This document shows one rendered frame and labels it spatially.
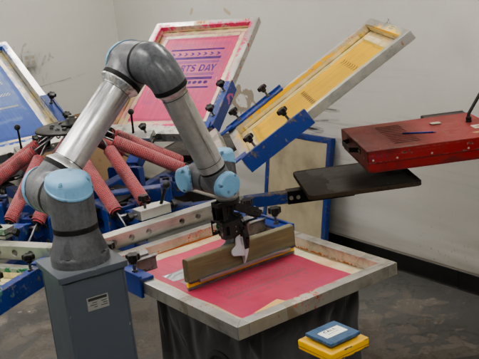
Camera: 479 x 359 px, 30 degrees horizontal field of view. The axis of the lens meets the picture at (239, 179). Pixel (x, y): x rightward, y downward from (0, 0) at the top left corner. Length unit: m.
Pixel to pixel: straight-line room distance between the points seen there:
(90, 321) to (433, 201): 2.95
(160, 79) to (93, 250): 0.47
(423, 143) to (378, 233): 1.83
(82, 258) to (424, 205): 3.01
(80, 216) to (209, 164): 0.41
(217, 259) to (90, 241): 0.56
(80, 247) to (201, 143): 0.44
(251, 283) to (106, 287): 0.57
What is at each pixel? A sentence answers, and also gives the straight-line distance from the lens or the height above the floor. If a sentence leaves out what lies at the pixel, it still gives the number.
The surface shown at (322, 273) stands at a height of 0.95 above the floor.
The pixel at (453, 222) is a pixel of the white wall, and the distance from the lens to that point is 4.88.
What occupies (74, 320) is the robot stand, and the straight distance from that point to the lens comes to 2.30.
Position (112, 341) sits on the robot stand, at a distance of 2.36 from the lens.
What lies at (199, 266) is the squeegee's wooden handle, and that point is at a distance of 2.69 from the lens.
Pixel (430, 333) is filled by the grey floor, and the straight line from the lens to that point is 4.52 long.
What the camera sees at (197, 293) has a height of 0.95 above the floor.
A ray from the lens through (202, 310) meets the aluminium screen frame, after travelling 2.46.
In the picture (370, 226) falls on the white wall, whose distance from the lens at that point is 5.36.
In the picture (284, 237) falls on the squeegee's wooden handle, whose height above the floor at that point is 1.02.
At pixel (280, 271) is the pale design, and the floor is 0.95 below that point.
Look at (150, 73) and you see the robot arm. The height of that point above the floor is 1.64.
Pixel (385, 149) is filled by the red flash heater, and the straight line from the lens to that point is 3.50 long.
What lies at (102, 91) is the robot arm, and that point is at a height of 1.60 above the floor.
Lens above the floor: 1.96
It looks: 15 degrees down
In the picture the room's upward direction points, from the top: 6 degrees counter-clockwise
